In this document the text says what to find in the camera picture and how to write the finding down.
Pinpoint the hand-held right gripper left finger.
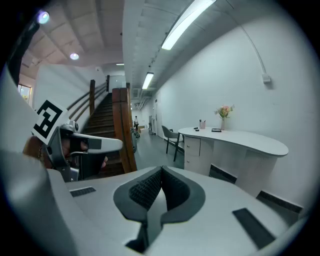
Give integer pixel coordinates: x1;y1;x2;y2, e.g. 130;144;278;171
47;165;163;256

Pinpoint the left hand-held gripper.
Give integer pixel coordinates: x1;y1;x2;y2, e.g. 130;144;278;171
31;99;124;183

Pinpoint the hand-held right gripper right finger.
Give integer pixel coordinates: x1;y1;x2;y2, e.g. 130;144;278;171
144;165;308;256

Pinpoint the large white drawer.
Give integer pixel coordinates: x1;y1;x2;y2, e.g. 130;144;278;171
184;152;201;173

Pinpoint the white curved desk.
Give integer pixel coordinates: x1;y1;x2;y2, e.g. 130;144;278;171
177;126;290;198

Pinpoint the small white drawer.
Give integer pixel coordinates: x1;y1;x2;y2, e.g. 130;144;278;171
184;136;201;156

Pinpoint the person's left hand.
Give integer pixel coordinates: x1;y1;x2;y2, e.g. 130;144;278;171
61;138;109;169

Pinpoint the wooden staircase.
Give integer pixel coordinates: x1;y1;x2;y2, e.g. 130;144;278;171
66;74;138;180

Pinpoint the grey chair with black legs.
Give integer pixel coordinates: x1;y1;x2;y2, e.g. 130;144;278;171
161;124;186;162

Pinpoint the long ceiling light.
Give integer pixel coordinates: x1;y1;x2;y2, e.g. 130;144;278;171
141;71;155;90
161;0;217;51

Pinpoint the pink flower bouquet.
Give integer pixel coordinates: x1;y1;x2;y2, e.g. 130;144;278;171
214;104;235;121

